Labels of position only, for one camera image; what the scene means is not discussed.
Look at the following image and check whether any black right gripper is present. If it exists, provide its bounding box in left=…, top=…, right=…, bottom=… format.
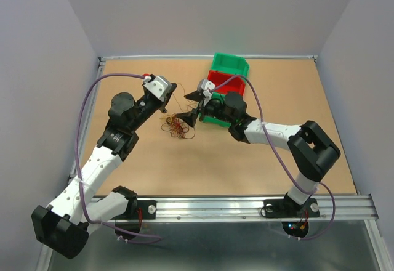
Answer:
left=175, top=90, right=235, bottom=127

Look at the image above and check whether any red brown wire bundle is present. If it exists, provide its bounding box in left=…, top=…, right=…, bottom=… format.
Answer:
left=158, top=83, right=197, bottom=141

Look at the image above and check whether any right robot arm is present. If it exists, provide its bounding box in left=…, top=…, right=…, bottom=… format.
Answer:
left=176, top=91, right=341, bottom=216

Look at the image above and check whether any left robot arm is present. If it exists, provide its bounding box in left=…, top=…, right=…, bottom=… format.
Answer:
left=31, top=77, right=177, bottom=259

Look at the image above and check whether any near green plastic bin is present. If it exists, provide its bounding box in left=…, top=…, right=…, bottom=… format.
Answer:
left=199, top=92, right=230, bottom=128

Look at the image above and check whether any green plastic bin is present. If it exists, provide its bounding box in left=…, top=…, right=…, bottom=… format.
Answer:
left=211, top=52, right=249, bottom=77
left=199, top=92, right=230, bottom=128

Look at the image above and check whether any red plastic bin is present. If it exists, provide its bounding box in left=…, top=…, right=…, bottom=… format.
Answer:
left=207, top=70, right=246, bottom=95

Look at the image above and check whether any far green plastic bin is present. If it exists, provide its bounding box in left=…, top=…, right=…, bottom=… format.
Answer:
left=211, top=52, right=249, bottom=77

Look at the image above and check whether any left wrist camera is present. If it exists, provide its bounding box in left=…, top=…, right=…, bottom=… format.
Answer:
left=143, top=76, right=172, bottom=102

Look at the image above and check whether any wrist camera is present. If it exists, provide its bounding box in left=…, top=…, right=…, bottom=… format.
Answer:
left=197, top=78, right=216, bottom=99
left=143, top=76, right=172, bottom=102

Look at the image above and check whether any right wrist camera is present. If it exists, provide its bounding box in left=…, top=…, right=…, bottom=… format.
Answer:
left=197, top=78, right=216, bottom=99

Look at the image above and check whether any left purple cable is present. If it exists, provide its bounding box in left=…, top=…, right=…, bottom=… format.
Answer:
left=75, top=72, right=163, bottom=244

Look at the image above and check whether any purple cable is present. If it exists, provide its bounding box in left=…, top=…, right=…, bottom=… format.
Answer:
left=209, top=74, right=337, bottom=241
left=75, top=72, right=163, bottom=244

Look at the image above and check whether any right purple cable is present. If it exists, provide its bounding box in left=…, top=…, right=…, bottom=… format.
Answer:
left=209, top=74, right=337, bottom=241

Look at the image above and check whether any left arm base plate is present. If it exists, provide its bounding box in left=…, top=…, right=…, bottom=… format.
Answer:
left=114, top=199, right=157, bottom=220

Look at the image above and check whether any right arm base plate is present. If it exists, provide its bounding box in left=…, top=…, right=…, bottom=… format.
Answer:
left=260, top=198, right=320, bottom=219

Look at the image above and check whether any aluminium mounting rail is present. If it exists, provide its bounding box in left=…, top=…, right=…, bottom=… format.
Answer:
left=138, top=195, right=379, bottom=224

